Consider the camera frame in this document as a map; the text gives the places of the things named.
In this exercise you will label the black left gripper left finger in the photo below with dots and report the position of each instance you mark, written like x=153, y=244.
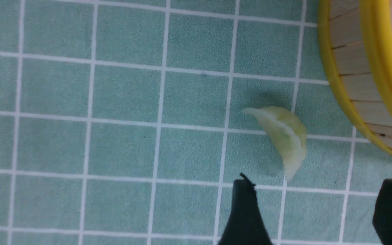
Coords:
x=245, y=224

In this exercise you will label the green dumpling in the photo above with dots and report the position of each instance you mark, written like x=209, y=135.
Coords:
x=287, y=133

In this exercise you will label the bamboo steamer tray yellow rim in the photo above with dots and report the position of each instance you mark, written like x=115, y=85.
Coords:
x=355, y=38

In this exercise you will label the green checkered tablecloth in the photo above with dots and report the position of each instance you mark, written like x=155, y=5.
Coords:
x=121, y=124

